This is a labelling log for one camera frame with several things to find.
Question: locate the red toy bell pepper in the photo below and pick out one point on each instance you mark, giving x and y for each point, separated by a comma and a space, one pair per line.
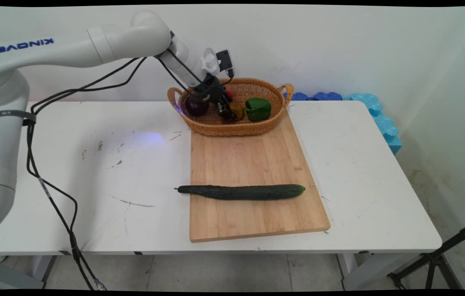
229, 92

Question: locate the dark purple toy plum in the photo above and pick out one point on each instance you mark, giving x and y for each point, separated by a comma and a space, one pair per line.
196, 107

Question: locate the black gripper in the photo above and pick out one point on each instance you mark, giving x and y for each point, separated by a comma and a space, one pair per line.
211, 89

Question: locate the oval wicker basket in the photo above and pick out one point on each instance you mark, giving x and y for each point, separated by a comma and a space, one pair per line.
232, 123

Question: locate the light blue foam piece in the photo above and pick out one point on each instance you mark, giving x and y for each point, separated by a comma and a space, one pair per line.
386, 126
394, 144
366, 102

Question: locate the green toy bell pepper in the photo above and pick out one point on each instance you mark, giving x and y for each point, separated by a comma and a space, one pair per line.
258, 109

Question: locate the dark green cucumber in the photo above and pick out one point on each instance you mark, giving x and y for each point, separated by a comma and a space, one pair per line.
242, 192

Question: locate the white table leg with foot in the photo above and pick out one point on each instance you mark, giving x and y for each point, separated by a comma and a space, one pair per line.
364, 271

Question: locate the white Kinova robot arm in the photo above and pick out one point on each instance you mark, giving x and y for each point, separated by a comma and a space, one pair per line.
6, 123

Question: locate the dark blue foam piece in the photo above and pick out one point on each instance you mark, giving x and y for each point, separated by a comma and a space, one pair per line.
299, 97
328, 96

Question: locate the wooden cutting board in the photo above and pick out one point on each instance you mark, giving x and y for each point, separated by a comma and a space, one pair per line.
257, 164

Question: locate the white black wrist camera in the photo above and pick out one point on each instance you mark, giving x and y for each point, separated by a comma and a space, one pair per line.
221, 61

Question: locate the black tripod stand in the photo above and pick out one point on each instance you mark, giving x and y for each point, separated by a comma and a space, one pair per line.
436, 259

